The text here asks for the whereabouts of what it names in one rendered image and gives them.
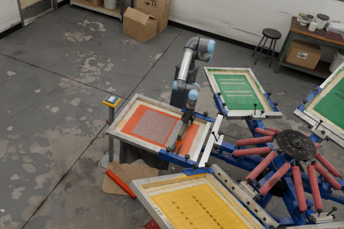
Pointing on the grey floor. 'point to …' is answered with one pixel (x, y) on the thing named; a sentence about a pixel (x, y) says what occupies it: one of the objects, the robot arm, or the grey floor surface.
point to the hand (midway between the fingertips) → (185, 125)
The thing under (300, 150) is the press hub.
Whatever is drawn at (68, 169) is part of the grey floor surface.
